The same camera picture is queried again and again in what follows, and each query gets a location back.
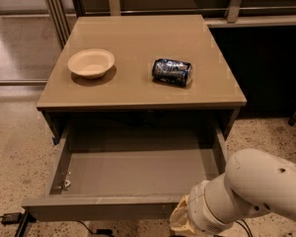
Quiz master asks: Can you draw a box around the grey top drawer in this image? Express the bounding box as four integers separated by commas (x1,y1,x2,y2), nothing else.
22,126,227,221

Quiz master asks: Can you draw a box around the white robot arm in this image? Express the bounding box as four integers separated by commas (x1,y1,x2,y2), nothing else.
170,148,296,236

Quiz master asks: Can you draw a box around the small metal drawer lock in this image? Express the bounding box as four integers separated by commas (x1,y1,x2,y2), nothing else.
62,172,71,191

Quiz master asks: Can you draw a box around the grey drawer cabinet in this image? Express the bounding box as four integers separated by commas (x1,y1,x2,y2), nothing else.
37,15,247,138

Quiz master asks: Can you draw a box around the crushed blue soda can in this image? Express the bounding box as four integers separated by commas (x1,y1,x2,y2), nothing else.
152,58,192,87

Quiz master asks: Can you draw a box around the black power adapter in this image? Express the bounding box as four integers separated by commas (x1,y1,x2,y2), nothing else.
1,212,22,225

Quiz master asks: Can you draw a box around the white paper bowl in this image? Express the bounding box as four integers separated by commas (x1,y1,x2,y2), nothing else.
68,48,115,79

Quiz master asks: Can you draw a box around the black cable right floor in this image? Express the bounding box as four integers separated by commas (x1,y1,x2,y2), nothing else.
235,218,255,237

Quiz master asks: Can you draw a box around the black cable floor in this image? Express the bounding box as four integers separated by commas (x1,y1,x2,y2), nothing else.
235,218,255,237
76,220,114,237

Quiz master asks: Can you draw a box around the black cable left floor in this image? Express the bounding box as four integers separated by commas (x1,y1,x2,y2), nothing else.
76,220,114,237

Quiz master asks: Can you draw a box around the metal rail frame background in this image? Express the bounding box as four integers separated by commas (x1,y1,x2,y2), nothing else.
45,0,296,44

